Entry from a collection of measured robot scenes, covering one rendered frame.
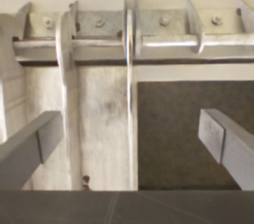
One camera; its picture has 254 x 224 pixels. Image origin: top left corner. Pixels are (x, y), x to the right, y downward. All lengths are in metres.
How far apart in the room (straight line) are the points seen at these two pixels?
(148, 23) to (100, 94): 0.14
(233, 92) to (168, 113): 0.55
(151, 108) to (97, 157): 1.22
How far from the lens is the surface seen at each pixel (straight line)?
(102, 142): 0.29
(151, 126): 1.48
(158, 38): 0.26
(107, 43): 0.26
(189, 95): 1.56
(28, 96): 0.32
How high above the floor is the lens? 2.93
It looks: 74 degrees down
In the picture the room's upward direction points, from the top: 175 degrees counter-clockwise
